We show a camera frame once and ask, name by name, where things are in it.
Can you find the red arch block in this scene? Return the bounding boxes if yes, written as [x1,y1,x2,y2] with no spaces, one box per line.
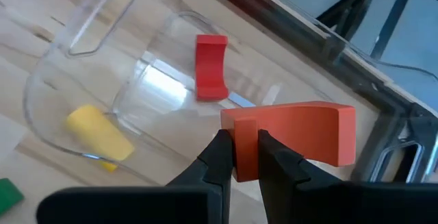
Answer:
[220,101,357,183]
[194,34,229,102]

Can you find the clear plastic bin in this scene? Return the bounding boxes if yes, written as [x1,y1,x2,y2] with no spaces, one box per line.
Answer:
[22,0,438,184]

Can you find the long green wooden block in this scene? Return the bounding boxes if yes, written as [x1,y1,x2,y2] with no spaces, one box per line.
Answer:
[0,178,25,216]

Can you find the yellow wooden cylinder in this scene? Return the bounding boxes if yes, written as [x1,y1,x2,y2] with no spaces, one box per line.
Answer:
[66,104,135,173]

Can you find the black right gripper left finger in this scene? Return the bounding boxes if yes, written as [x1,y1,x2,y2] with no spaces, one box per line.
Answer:
[36,129,235,224]

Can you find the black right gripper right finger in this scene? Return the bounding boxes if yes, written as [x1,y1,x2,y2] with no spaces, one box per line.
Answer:
[257,129,438,224]

